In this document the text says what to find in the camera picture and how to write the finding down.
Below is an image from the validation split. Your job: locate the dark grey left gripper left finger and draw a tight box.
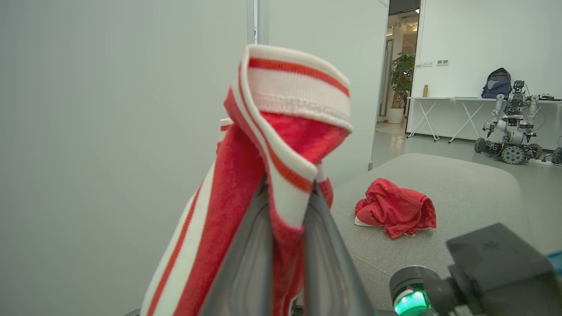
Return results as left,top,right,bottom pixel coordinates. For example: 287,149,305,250
198,176,274,316

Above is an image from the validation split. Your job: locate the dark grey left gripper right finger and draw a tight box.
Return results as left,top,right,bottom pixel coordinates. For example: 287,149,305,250
302,182,375,316

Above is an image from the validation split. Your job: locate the plain red garment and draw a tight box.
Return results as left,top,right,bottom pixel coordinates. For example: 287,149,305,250
354,177,438,240

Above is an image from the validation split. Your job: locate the red garment with white stripes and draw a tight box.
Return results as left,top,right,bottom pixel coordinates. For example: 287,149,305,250
140,44,354,316

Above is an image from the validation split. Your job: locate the white folding table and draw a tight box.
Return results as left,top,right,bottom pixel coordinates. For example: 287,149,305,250
406,96,499,144

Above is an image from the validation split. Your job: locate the green potted plant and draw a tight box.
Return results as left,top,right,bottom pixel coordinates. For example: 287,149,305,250
389,51,416,110

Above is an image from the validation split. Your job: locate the white wheeled robot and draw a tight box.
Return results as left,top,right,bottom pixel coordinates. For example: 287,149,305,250
474,80,545,166

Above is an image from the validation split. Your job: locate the dark blue backpack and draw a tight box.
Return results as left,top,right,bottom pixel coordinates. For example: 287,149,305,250
481,67,513,99

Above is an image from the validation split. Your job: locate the grey partition frame post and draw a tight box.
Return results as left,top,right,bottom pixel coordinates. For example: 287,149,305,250
252,0,260,45

